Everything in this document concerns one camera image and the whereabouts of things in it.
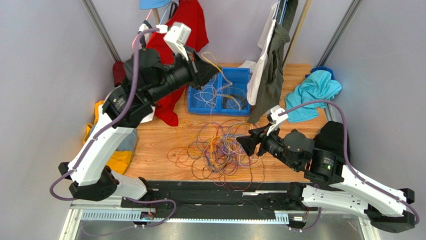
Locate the dark red cloth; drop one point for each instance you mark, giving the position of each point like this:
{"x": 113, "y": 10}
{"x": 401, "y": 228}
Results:
{"x": 119, "y": 73}

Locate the metal corner rail left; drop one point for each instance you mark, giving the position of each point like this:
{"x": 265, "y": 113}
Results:
{"x": 101, "y": 29}

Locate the blue hat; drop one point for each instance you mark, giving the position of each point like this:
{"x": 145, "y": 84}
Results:
{"x": 152, "y": 4}

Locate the metal corner rail right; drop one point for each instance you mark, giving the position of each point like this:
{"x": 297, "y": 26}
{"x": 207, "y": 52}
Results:
{"x": 339, "y": 32}

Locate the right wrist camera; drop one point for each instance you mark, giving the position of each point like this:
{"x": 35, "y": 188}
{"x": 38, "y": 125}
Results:
{"x": 276, "y": 117}

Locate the blue divided plastic bin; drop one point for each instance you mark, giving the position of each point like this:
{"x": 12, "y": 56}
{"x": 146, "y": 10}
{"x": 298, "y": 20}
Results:
{"x": 225, "y": 94}

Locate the red t-shirt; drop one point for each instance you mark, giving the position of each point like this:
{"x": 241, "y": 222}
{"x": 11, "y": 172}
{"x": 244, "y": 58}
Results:
{"x": 190, "y": 13}

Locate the white cloth with black trim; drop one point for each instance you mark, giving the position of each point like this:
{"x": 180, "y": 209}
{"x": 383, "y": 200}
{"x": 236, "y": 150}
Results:
{"x": 132, "y": 102}

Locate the turquoise cloth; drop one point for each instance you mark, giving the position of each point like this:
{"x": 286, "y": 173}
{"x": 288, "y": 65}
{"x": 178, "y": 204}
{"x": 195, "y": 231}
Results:
{"x": 317, "y": 86}

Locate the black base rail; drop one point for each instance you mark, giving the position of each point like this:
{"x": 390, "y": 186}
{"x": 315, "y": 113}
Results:
{"x": 197, "y": 202}

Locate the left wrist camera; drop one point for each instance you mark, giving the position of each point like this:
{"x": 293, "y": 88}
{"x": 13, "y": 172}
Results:
{"x": 175, "y": 37}

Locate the metal corner rail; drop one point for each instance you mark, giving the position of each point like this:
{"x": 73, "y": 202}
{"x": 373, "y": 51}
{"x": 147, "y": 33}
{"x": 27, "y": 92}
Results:
{"x": 339, "y": 32}
{"x": 101, "y": 29}

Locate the olive green hanging garment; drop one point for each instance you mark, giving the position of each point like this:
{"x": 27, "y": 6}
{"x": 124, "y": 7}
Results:
{"x": 271, "y": 83}

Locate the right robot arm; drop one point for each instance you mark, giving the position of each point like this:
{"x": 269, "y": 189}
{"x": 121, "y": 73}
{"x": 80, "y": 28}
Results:
{"x": 332, "y": 183}

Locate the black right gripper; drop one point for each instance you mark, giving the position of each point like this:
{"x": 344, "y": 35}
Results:
{"x": 260, "y": 141}

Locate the wooden pole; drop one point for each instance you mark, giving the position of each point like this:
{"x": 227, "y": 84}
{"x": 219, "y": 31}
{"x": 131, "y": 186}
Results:
{"x": 296, "y": 32}

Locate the pink hanger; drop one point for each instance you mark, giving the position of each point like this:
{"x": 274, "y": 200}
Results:
{"x": 144, "y": 38}

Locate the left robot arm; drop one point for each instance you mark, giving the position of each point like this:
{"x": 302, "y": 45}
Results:
{"x": 91, "y": 179}

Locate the dark blue cloth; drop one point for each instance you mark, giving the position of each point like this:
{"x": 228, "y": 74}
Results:
{"x": 321, "y": 68}

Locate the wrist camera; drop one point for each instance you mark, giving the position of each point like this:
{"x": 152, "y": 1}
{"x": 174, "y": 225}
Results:
{"x": 175, "y": 37}
{"x": 276, "y": 117}

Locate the grey-blue cloth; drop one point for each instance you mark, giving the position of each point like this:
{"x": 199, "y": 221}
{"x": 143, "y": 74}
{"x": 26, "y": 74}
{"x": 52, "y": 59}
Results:
{"x": 129, "y": 142}

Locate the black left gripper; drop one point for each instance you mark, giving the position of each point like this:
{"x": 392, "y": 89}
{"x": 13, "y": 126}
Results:
{"x": 201, "y": 73}

